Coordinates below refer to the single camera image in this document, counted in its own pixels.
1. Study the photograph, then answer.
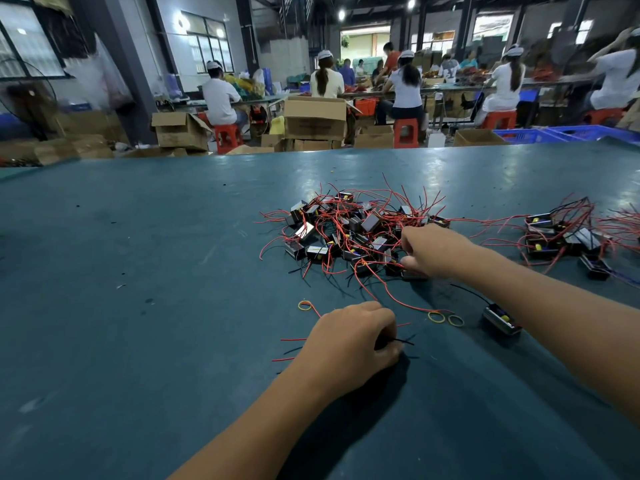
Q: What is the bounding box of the blue plastic crate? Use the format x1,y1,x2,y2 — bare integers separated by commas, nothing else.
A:
550,125,640,144
495,129,566,145

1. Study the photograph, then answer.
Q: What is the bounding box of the person's left hand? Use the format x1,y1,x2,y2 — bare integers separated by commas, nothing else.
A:
290,301,406,406

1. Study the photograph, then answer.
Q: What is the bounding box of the open cardboard box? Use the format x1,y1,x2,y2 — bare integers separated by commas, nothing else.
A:
151,111,213,152

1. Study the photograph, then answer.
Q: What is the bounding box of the large closed cardboard box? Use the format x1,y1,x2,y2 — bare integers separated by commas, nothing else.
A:
284,97,349,142

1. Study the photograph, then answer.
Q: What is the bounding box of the central pile of wired modules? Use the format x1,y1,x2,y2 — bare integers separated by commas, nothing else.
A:
260,185,451,311

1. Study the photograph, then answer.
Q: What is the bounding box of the shallow cardboard box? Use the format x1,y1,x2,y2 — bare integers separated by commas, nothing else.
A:
455,129,508,147

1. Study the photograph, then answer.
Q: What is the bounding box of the person's left forearm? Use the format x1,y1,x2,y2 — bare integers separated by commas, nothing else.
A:
170,379,331,480

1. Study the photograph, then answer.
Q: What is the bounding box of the black standing fan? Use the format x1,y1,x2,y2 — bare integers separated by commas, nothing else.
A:
0,65,61,141

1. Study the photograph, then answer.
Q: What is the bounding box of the person's right hand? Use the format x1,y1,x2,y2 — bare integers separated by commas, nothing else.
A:
400,225,481,281

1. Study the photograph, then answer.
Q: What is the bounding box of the tilted cardboard box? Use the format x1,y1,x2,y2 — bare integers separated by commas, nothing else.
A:
618,99,640,133

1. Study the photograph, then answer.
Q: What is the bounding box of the person's right forearm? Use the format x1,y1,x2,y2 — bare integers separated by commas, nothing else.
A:
460,245,640,416

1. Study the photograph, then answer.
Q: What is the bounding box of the low cardboard box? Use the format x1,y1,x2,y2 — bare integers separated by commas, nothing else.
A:
355,125,395,150

